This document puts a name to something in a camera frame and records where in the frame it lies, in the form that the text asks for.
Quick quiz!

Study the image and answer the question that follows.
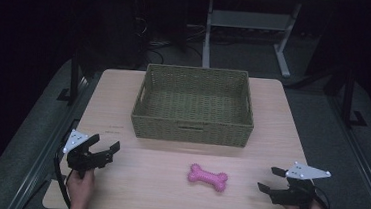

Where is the aluminium rail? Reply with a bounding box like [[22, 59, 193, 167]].
[[318, 95, 371, 209], [5, 70, 92, 209]]

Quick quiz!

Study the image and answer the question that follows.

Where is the green woven basket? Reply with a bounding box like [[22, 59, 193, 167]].
[[129, 61, 259, 149]]

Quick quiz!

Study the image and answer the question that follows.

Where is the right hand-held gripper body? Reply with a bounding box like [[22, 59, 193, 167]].
[[269, 159, 333, 209]]

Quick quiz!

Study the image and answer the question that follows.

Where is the grey metal desk frame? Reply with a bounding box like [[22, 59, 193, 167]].
[[200, 0, 304, 79]]

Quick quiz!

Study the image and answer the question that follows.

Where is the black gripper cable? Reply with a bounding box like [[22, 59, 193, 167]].
[[49, 143, 77, 209]]

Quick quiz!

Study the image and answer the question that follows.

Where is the pink bone-shaped toy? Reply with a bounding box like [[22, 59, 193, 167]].
[[186, 162, 230, 194]]

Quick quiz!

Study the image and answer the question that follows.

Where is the black metal stand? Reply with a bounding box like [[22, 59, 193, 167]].
[[55, 45, 84, 106], [339, 67, 371, 129]]

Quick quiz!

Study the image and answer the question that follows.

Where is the person's left hand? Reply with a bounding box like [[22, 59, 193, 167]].
[[64, 167, 97, 209]]

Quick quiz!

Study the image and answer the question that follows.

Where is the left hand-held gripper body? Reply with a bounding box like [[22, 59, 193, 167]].
[[60, 128, 117, 182]]

